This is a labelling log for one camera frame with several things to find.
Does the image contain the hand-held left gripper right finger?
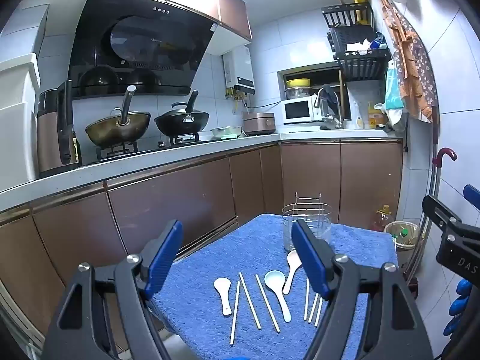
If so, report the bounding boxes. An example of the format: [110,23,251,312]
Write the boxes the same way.
[292,218,434,360]

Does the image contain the white water heater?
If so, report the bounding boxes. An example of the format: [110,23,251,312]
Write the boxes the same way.
[223,46,256,97]

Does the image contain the clear utensil holder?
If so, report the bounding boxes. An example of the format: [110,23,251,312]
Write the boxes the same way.
[281,192,333,252]

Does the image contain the patterned apron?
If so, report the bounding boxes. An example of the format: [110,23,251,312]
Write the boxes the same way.
[379,0,439,122]

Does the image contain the brown upper cabinets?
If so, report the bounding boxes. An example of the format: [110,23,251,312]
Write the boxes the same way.
[28,0,253,55]

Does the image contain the black wok with lid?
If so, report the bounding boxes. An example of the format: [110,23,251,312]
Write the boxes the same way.
[154,90,211,136]

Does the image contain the white microwave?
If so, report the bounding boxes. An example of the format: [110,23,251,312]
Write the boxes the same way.
[282,95,320,125]

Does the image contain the white appliance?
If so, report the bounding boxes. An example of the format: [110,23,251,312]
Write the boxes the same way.
[0,4,51,192]

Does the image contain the blue plastic bag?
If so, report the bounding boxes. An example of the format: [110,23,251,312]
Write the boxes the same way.
[384,62,406,110]

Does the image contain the cooking oil bottle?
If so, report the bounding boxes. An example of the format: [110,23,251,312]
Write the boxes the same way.
[372,205,395,233]

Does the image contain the dark bottle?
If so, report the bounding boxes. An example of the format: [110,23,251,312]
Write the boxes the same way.
[71,131,82,166]

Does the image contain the black wall rack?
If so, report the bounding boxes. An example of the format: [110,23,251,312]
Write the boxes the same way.
[321,2,392,82]

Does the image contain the metal bowl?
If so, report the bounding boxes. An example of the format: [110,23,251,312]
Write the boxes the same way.
[284,87,313,100]

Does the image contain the trash basket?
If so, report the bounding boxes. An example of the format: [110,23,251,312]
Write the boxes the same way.
[384,220,421,253]

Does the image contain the metal faucet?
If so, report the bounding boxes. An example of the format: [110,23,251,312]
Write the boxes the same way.
[314,85,345,130]

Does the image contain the metal pole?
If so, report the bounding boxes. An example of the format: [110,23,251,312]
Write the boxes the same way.
[430,105,440,203]

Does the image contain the white plastic bag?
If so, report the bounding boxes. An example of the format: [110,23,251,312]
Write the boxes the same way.
[374,102,404,134]

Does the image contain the brown rice cooker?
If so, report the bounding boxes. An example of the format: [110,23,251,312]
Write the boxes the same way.
[242,111,278,136]

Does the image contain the brown electric cooker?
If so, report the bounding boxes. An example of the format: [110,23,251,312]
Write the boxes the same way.
[36,80,82,178]

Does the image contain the person's right hand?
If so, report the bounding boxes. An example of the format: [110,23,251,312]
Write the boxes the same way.
[442,280,474,338]

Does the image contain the brass wok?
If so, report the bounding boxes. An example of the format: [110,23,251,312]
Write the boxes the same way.
[85,85,152,148]

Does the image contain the yellow roll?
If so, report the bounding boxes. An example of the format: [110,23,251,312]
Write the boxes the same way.
[350,0,367,25]

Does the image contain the blue towel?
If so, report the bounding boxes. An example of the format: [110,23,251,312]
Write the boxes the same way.
[150,213,399,360]

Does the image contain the large pale blue spoon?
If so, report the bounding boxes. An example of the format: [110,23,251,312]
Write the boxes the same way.
[264,270,292,323]

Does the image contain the beige rice spoon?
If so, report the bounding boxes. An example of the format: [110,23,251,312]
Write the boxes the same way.
[282,250,303,295]

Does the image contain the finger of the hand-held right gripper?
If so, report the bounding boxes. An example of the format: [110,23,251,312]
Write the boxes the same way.
[422,194,466,235]
[463,184,480,205]

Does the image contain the black gas stove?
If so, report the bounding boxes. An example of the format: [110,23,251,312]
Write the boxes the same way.
[80,133,211,166]

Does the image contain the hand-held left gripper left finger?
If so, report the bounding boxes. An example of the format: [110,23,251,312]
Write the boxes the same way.
[43,219,184,360]

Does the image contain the black range hood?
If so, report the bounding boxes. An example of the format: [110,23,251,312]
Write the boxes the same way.
[67,0,220,100]

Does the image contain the small white spoon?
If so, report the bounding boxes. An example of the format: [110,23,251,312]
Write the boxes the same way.
[213,277,233,316]

